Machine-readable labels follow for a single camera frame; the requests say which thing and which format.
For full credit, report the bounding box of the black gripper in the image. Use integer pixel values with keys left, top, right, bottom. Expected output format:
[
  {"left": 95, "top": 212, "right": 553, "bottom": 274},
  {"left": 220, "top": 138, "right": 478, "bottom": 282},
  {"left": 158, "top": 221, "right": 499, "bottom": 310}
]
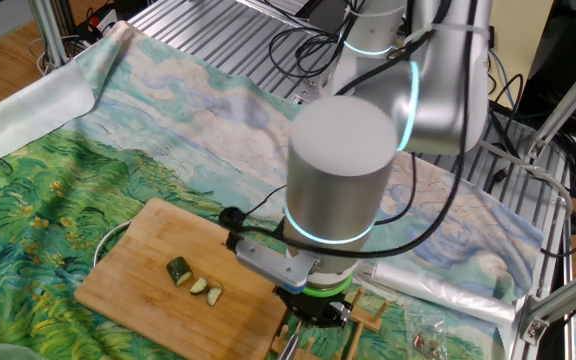
[{"left": 273, "top": 287, "right": 354, "bottom": 329}]

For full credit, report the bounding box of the steel kitchen knife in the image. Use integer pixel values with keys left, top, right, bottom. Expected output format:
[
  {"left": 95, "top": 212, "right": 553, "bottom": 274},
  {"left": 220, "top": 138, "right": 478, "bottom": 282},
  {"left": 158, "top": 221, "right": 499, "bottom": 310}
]
[{"left": 276, "top": 319, "right": 303, "bottom": 360}]

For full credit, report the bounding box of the half-round cucumber slice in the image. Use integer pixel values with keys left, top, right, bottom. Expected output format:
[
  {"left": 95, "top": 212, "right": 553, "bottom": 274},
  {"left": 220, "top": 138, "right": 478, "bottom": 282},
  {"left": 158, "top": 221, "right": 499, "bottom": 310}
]
[
  {"left": 205, "top": 285, "right": 225, "bottom": 308},
  {"left": 188, "top": 275, "right": 210, "bottom": 297}
]

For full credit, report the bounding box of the dark green cucumber chunk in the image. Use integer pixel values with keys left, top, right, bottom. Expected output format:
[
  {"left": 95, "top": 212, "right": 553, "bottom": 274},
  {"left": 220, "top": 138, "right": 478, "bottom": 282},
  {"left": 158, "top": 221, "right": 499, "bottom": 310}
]
[{"left": 166, "top": 255, "right": 195, "bottom": 288}]

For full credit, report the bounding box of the wooden peg dish rack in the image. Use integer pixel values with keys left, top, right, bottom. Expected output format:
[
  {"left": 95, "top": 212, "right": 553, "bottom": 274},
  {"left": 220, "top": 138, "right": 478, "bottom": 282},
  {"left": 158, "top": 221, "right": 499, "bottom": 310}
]
[{"left": 267, "top": 284, "right": 394, "bottom": 360}]

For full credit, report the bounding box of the clear bag of brass screws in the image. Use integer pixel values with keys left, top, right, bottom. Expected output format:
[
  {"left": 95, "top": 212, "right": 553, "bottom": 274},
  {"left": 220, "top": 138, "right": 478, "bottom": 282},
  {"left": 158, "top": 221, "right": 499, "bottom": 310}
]
[{"left": 401, "top": 307, "right": 472, "bottom": 360}]

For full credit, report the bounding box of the roll of clear plastic bags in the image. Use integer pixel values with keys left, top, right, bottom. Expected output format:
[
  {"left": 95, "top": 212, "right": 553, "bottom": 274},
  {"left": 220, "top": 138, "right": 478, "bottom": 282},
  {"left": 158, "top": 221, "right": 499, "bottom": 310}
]
[{"left": 370, "top": 259, "right": 518, "bottom": 327}]

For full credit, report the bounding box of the bamboo cutting board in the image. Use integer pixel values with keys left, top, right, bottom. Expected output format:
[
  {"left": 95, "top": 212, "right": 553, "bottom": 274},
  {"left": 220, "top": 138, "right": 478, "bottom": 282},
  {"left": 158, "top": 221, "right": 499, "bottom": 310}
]
[{"left": 74, "top": 197, "right": 290, "bottom": 360}]

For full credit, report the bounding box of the painted landscape tablecloth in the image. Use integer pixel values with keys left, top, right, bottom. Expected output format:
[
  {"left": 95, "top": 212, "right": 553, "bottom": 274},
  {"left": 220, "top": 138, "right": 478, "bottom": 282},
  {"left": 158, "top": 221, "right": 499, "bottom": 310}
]
[{"left": 0, "top": 19, "right": 547, "bottom": 360}]

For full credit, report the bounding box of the black monitor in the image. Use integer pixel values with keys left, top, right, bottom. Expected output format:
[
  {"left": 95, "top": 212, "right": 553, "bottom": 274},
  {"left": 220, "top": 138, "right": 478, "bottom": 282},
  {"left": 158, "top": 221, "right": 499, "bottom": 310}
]
[{"left": 516, "top": 0, "right": 576, "bottom": 202}]

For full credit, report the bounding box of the black power strip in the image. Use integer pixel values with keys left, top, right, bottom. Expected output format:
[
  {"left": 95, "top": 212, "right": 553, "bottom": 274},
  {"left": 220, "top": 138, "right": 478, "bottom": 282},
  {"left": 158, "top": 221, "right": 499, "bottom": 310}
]
[{"left": 75, "top": 4, "right": 119, "bottom": 45}]

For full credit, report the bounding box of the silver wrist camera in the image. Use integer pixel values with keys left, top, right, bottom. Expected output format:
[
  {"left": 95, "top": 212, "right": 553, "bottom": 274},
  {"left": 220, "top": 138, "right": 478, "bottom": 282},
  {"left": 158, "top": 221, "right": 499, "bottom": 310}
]
[{"left": 225, "top": 234, "right": 318, "bottom": 295}]

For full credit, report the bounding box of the thin black cable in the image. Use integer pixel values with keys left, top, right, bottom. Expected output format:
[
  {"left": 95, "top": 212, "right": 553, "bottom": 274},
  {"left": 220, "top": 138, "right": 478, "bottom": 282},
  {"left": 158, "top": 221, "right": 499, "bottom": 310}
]
[{"left": 244, "top": 152, "right": 418, "bottom": 227}]

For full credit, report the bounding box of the thick black camera cable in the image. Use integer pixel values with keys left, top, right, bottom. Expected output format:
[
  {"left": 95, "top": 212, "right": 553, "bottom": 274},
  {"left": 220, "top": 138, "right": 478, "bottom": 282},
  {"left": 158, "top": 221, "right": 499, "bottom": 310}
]
[{"left": 217, "top": 0, "right": 480, "bottom": 260}]

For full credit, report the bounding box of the aluminium frame bar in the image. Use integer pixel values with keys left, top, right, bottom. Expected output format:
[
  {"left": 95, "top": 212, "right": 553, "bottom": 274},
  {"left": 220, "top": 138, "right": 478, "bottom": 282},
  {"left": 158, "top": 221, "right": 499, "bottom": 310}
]
[
  {"left": 526, "top": 39, "right": 576, "bottom": 160},
  {"left": 515, "top": 259, "right": 576, "bottom": 346}
]

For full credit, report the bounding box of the grey braided cable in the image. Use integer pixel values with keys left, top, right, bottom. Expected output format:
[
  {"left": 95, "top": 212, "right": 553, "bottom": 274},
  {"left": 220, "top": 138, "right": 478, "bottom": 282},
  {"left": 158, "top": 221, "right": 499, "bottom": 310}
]
[{"left": 477, "top": 139, "right": 576, "bottom": 222}]

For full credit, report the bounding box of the black cable tangle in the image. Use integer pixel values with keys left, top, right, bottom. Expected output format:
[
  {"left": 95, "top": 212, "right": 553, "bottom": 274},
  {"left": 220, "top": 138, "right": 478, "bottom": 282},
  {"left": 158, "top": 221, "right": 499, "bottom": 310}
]
[{"left": 266, "top": 0, "right": 352, "bottom": 82}]

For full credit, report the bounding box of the blue cable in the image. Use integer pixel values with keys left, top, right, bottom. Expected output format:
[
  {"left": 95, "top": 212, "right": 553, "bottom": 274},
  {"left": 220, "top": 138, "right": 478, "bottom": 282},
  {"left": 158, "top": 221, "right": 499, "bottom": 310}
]
[{"left": 487, "top": 47, "right": 517, "bottom": 109}]

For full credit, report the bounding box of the aluminium frame post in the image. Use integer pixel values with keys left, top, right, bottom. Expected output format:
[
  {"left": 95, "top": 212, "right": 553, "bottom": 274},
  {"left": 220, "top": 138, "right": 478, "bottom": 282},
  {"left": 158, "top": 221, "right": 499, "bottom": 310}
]
[{"left": 27, "top": 0, "right": 69, "bottom": 75}]

